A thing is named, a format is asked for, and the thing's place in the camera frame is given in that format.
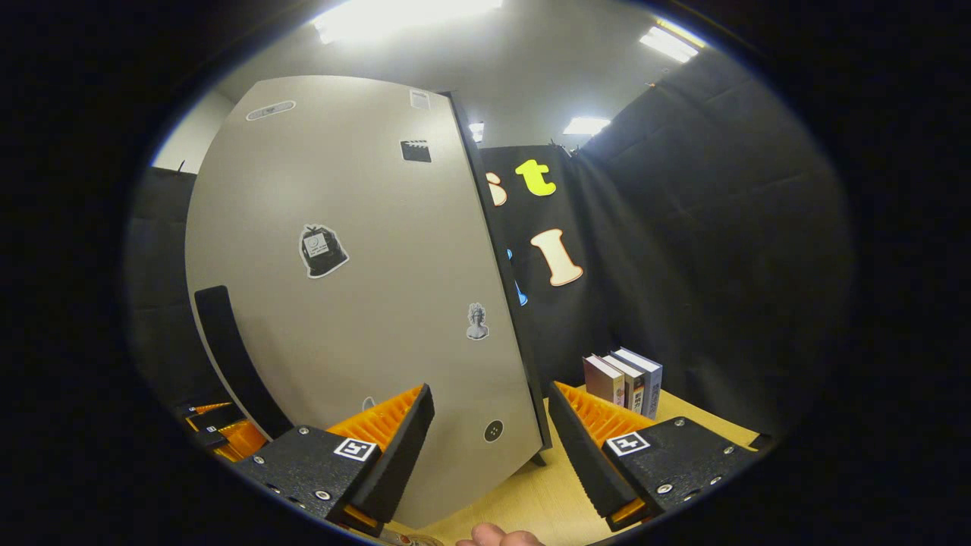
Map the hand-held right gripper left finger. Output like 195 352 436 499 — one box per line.
235 383 437 538

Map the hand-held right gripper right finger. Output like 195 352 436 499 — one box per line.
547 381 765 532

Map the dark grey cabinet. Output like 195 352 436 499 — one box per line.
440 91 555 468

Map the black cabinet door handle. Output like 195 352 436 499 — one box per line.
193 285 295 441

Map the grey cabinet door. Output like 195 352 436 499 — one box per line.
184 74 544 530

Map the black backdrop cloth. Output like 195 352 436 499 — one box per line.
125 49 854 456

